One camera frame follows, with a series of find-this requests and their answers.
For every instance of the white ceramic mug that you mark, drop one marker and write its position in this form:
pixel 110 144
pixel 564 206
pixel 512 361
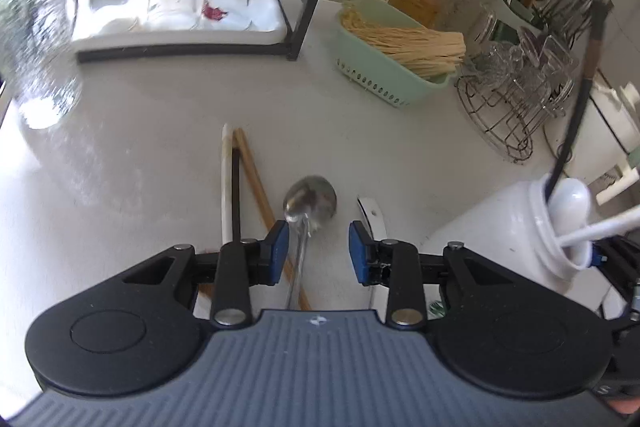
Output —
pixel 500 227

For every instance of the textured glass pitcher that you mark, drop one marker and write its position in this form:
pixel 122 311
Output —
pixel 35 32

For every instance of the green plastic basket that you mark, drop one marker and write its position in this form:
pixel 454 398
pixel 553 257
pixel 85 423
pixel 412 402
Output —
pixel 380 72

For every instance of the white chopstick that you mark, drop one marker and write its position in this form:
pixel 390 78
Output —
pixel 226 187

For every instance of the black chopstick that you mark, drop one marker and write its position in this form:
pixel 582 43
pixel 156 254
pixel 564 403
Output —
pixel 235 202

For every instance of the white electric cooking pot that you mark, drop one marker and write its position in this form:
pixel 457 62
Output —
pixel 600 132

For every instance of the silver metal spoon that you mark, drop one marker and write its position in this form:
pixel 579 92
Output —
pixel 310 199

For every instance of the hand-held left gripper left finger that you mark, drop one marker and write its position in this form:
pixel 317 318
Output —
pixel 280 253

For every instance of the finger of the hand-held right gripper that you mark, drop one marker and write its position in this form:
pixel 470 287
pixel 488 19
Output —
pixel 620 259

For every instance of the green utensil holder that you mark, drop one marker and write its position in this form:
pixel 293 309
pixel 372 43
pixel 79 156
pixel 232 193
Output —
pixel 530 19

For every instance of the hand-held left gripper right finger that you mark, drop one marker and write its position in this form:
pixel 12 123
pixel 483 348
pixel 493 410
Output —
pixel 357 253

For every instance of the dried noodle bundle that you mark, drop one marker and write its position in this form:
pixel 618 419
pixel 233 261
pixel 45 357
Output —
pixel 425 49

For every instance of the white drying tray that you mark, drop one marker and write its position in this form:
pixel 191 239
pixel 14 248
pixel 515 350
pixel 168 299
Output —
pixel 175 36

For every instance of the wooden chopstick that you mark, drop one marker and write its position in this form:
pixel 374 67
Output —
pixel 255 182

